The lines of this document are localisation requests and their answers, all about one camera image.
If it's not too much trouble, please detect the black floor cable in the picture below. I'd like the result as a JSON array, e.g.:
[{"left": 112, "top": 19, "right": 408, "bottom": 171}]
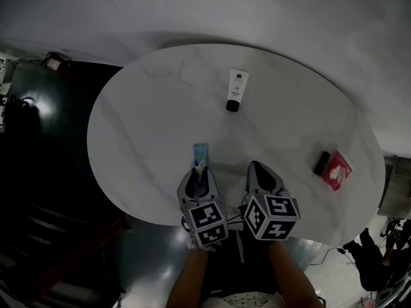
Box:
[{"left": 309, "top": 246, "right": 348, "bottom": 266}]

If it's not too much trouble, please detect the white tube with black cap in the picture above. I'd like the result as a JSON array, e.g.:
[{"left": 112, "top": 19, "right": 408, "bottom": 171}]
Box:
[{"left": 225, "top": 67, "right": 251, "bottom": 113}]

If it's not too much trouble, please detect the person's left forearm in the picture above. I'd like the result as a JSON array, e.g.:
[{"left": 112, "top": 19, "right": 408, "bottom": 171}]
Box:
[{"left": 164, "top": 248, "right": 210, "bottom": 308}]

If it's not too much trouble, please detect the white oval marble table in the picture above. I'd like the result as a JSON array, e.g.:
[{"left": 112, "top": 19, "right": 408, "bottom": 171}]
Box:
[{"left": 86, "top": 43, "right": 387, "bottom": 246}]

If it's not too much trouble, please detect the white dotted shirt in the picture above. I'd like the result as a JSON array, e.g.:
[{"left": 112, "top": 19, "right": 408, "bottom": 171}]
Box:
[{"left": 200, "top": 291, "right": 286, "bottom": 308}]

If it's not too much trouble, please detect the red sachet packet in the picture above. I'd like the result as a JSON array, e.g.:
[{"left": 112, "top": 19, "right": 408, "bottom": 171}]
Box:
[{"left": 320, "top": 149, "right": 355, "bottom": 193}]

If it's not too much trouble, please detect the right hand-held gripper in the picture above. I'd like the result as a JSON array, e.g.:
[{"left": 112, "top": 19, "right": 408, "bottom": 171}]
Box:
[{"left": 240, "top": 160, "right": 301, "bottom": 242}]

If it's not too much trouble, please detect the small blue tube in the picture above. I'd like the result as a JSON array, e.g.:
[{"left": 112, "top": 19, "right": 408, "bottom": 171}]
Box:
[{"left": 193, "top": 143, "right": 210, "bottom": 189}]

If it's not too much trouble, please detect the white shelf unit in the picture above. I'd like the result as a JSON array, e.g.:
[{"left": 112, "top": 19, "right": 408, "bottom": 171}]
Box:
[{"left": 0, "top": 51, "right": 19, "bottom": 87}]

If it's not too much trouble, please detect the grey wooden desk with shelf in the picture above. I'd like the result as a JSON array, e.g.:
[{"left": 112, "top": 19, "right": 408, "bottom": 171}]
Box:
[{"left": 376, "top": 155, "right": 411, "bottom": 220}]

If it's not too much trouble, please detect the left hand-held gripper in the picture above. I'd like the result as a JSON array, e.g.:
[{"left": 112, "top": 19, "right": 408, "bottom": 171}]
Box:
[{"left": 177, "top": 167, "right": 230, "bottom": 253}]

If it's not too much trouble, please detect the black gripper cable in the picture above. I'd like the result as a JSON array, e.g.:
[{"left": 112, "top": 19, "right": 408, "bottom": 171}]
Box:
[{"left": 224, "top": 214, "right": 249, "bottom": 231}]

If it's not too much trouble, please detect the small black lipstick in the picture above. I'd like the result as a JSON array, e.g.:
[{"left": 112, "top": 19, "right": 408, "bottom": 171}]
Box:
[{"left": 313, "top": 150, "right": 332, "bottom": 176}]

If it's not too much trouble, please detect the person's right forearm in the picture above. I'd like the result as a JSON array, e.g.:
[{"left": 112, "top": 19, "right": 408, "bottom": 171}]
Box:
[{"left": 267, "top": 239, "right": 319, "bottom": 308}]

